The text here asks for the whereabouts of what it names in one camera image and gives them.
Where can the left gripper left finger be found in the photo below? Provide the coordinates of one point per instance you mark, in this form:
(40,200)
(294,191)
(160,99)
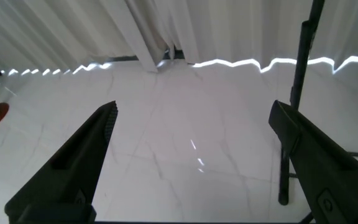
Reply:
(70,171)

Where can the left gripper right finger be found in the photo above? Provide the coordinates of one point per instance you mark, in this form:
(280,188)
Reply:
(331,180)

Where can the black clothes rack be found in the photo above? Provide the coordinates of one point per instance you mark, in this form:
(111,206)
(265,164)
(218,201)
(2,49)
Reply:
(301,62)

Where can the white curtain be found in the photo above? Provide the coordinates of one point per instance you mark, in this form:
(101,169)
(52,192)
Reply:
(42,28)
(244,28)

